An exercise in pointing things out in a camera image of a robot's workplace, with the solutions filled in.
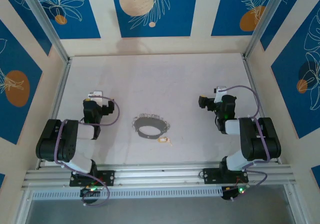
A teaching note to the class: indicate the controller board with green light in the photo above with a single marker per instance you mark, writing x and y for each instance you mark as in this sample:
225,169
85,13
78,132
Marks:
90,191
233,192

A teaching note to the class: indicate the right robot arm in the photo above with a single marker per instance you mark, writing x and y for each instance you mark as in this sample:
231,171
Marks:
262,144

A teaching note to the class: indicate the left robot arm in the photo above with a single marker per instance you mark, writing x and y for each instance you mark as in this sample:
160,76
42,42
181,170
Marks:
62,144

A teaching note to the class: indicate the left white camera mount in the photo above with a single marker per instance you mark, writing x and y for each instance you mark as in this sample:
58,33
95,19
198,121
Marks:
97,99

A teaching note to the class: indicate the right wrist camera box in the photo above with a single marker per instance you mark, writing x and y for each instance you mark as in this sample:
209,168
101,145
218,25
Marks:
221,89

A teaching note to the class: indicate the aluminium frame post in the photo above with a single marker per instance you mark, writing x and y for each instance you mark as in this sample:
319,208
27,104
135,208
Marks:
45,21
265,21

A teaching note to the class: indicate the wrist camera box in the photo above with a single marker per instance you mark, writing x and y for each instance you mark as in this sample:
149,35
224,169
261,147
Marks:
221,89
96,94

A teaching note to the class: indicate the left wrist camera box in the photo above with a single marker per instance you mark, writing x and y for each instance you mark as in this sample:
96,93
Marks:
96,94

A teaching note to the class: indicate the yellow key tag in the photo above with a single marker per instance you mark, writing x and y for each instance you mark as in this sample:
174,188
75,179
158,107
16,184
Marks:
162,140

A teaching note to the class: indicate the metal band with key rings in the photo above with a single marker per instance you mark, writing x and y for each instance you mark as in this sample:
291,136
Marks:
150,134

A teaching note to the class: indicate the aluminium table edge rail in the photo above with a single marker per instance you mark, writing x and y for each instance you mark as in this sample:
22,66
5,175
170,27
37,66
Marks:
61,96
252,84

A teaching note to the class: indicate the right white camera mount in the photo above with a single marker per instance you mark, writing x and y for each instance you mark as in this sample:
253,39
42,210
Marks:
218,97

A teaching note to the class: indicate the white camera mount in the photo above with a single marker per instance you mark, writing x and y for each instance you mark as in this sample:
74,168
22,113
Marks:
218,97
97,99

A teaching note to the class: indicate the aluminium mounting rail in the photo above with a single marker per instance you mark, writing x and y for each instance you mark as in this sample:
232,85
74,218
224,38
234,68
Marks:
160,175

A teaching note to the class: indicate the aluminium frame leg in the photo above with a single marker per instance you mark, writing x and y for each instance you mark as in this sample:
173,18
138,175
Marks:
296,204
23,206

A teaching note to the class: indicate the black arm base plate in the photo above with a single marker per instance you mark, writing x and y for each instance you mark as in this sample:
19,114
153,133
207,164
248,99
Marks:
212,176
107,177

